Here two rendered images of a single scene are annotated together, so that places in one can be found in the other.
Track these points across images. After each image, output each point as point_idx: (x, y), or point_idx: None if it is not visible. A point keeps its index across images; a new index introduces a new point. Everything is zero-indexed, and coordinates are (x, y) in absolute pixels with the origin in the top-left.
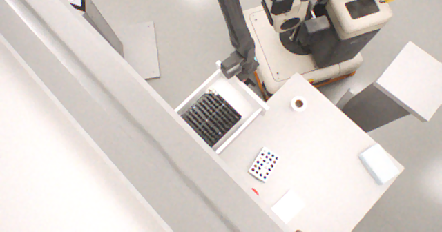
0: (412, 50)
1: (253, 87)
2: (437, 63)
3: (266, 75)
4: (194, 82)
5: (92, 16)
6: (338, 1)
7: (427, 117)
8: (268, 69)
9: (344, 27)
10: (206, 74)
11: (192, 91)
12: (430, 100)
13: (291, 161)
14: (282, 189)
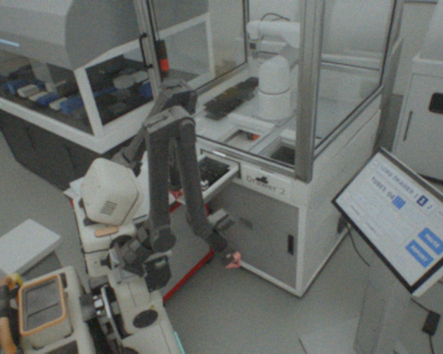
0: (11, 266)
1: (182, 345)
2: None
3: (163, 317)
4: (254, 340)
5: (370, 284)
6: (73, 289)
7: (29, 220)
8: (160, 323)
9: (75, 269)
10: (242, 352)
11: (254, 329)
12: (18, 231)
13: (145, 183)
14: None
